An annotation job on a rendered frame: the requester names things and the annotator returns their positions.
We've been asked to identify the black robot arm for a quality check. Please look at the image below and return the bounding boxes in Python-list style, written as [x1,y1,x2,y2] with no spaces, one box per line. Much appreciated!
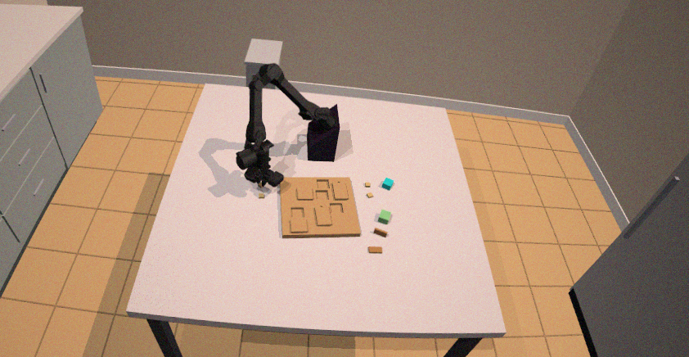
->
[236,63,337,183]

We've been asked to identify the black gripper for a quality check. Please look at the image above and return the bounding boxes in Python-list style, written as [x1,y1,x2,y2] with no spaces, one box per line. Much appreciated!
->
[255,157,283,188]

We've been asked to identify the teal cube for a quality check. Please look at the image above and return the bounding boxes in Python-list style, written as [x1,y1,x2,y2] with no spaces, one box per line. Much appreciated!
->
[382,178,394,190]

